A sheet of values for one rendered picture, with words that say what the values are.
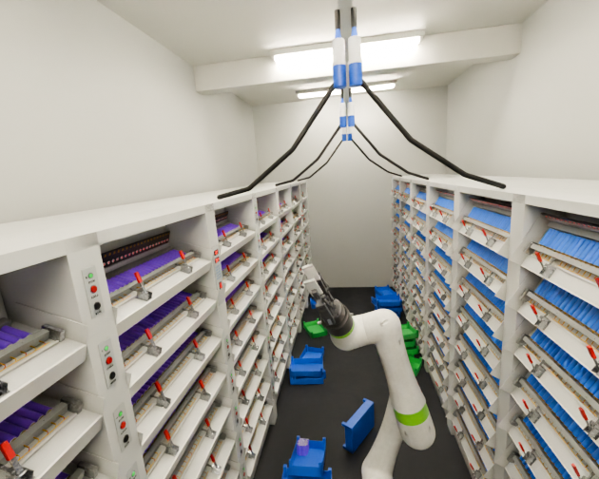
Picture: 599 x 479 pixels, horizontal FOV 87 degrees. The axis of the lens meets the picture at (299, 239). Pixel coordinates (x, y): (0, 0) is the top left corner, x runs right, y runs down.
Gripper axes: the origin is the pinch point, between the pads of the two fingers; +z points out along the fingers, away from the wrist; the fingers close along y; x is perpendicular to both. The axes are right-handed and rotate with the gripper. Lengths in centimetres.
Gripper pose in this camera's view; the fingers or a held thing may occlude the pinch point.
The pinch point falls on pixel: (312, 279)
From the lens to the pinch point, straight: 83.9
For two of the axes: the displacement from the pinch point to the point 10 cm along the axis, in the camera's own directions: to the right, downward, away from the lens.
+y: -0.9, -7.2, 6.9
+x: 9.3, -3.1, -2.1
